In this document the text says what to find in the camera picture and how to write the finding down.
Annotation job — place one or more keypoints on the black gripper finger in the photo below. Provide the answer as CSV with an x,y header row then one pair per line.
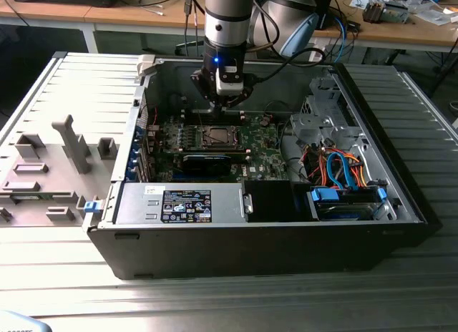
x,y
243,94
204,87

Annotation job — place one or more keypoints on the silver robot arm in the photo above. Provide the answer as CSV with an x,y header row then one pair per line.
x,y
227,10

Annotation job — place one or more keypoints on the CPU socket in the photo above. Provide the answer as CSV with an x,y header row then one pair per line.
x,y
206,145

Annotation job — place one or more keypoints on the black RAM slots bank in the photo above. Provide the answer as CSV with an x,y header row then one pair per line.
x,y
189,118

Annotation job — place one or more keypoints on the beige case latch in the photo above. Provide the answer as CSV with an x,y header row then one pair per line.
x,y
145,65

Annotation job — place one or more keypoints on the green motherboard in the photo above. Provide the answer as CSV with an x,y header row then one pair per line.
x,y
264,156

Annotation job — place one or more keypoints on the silver metal drive cage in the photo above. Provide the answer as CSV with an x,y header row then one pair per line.
x,y
307,126

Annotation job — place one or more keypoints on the black graphics card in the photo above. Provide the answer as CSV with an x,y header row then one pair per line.
x,y
205,165

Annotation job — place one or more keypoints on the white power adapter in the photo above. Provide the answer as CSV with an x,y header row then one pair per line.
x,y
317,53

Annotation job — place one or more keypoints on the wooden desk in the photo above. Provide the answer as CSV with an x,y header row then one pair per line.
x,y
107,13

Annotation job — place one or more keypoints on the black upright box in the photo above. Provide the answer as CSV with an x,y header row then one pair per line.
x,y
325,10

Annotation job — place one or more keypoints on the silver power supply unit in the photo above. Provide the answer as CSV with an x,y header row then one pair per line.
x,y
136,203

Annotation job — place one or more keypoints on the white printed leaflet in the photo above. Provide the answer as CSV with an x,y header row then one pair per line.
x,y
358,1

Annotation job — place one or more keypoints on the hard disk in blue carrier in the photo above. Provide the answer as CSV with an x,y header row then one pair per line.
x,y
340,210

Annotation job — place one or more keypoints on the brown finned heatsink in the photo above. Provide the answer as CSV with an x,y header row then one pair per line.
x,y
374,11

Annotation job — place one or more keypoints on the black open PC case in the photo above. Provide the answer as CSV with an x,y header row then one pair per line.
x,y
214,253

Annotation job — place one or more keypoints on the blue plastic clip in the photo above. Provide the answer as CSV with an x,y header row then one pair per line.
x,y
92,206

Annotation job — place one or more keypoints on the grey metal drive unit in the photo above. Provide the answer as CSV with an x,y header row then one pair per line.
x,y
397,14

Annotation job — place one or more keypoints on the grey parts rack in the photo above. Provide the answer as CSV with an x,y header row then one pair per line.
x,y
53,189

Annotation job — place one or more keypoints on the clear plastic bag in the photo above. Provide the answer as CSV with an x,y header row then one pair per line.
x,y
434,17

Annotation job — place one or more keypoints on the pale grey rounded device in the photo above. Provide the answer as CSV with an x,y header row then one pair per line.
x,y
18,323

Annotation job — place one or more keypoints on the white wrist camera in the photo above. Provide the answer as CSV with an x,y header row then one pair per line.
x,y
229,87

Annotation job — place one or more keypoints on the expansion slot bracket row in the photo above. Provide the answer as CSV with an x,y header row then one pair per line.
x,y
134,160

